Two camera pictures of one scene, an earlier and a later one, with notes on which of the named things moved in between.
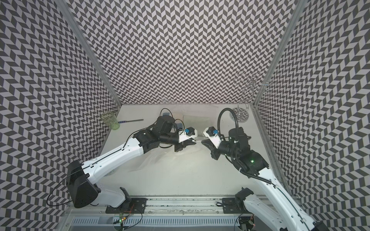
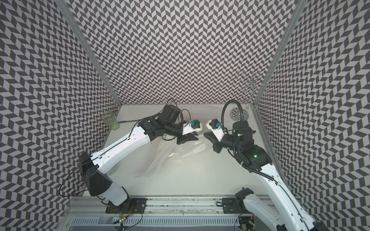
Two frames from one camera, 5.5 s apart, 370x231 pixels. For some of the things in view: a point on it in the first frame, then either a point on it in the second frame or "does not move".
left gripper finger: [178, 147] → [187, 137]
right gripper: [216, 154] → [218, 147]
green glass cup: [110, 118] does not move
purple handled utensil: [131, 121] does not move
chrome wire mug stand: [251, 83] does not move
